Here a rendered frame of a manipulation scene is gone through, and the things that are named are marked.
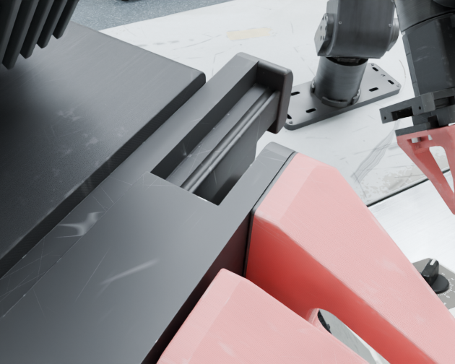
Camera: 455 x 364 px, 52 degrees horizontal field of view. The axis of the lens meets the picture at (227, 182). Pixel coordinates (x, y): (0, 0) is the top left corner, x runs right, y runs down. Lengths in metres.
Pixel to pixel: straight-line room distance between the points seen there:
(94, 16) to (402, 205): 2.31
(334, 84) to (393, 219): 0.20
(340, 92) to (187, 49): 0.25
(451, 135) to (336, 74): 0.29
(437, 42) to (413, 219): 0.25
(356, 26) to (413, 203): 0.22
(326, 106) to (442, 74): 0.30
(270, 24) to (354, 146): 0.31
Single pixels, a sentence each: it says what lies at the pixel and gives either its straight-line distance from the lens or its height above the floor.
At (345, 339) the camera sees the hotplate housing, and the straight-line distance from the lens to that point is 0.43.
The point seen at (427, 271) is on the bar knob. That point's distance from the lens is 0.45.
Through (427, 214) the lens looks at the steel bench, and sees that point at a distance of 0.59.
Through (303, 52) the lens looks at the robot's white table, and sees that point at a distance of 0.78.
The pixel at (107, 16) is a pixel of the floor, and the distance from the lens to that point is 2.70.
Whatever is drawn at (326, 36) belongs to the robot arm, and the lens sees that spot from 0.60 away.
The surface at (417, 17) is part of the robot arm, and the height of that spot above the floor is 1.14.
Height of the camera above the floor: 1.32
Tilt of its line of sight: 49 degrees down
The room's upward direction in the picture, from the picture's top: 4 degrees clockwise
